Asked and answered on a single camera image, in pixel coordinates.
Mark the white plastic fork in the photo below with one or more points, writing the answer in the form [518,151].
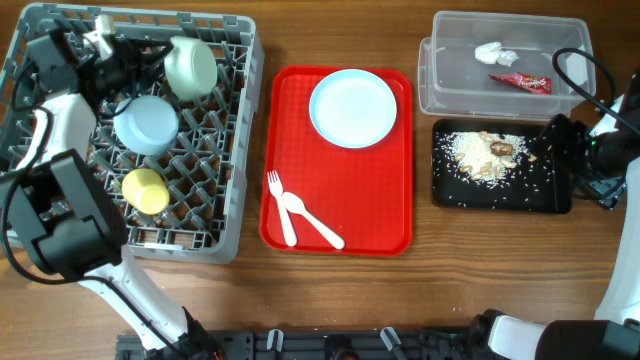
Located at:
[276,189]

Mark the clear plastic bin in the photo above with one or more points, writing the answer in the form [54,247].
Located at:
[452,82]

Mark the black waste tray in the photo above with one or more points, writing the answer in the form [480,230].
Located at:
[562,200]

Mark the yellow plastic cup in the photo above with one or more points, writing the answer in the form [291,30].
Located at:
[145,190]

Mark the light blue plate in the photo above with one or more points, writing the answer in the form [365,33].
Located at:
[352,108]

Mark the red snack wrapper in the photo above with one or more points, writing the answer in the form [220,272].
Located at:
[541,85]

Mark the light blue bowl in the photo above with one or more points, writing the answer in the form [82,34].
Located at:
[146,125]

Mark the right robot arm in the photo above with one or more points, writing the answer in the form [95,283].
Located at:
[588,304]

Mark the grey dishwasher rack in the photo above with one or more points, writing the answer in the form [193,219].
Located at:
[205,167]

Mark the white plastic spoon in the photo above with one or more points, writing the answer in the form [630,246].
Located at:
[295,204]

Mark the white napkin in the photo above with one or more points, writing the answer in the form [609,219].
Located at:
[493,53]

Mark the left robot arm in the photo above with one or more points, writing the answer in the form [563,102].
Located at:
[70,227]

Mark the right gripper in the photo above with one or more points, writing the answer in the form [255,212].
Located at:
[574,132]

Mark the green bowl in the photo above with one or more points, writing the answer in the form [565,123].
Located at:
[190,68]

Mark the rice and food scraps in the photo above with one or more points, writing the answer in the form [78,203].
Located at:
[480,169]

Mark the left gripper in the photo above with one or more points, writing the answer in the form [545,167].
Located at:
[138,65]

